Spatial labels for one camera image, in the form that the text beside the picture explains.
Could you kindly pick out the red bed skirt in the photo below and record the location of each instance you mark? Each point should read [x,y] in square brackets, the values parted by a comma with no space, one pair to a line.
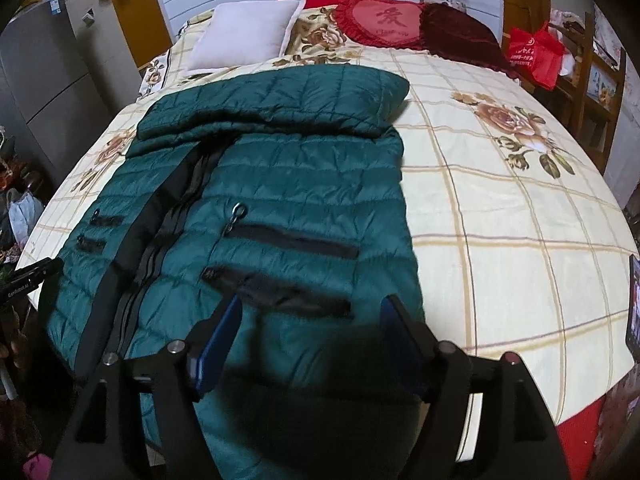
[582,445]

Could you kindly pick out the pink slipper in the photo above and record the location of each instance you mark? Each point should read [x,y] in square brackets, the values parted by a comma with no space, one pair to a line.
[39,467]

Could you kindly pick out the green puffer jacket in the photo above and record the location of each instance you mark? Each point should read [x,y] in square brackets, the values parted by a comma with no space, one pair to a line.
[275,185]

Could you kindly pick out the white plastic bag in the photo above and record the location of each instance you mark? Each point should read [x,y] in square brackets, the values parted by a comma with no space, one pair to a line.
[25,215]

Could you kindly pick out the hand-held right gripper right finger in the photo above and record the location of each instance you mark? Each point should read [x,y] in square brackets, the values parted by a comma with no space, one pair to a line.
[400,345]

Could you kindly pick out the white pillow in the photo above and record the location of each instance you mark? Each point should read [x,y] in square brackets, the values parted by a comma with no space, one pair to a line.
[245,35]

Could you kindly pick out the red shopping bag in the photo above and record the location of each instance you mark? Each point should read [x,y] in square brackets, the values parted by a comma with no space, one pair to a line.
[535,55]

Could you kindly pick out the bed with floral checked sheet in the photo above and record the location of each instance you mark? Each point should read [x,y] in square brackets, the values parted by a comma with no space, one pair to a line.
[500,235]

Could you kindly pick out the wooden shelf rack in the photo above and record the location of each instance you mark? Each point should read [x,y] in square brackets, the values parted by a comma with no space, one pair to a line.
[595,75]

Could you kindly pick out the red heart-shaped pillow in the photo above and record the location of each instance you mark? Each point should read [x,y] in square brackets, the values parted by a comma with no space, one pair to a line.
[382,22]

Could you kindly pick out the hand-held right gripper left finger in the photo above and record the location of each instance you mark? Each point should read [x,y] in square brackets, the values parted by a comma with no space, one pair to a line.
[220,345]

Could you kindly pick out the person's left hand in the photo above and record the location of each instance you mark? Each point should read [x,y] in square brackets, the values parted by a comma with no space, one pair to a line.
[12,342]

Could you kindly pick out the white wall switch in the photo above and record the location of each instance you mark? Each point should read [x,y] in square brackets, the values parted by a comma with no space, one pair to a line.
[88,17]

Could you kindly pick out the grey refrigerator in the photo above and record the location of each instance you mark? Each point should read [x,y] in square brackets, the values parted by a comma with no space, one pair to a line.
[55,85]

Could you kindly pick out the yellow wooden door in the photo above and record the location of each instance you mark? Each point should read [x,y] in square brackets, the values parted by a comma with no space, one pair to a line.
[145,20]

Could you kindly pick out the dark red velvet pillow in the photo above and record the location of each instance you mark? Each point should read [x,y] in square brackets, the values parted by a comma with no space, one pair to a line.
[460,35]

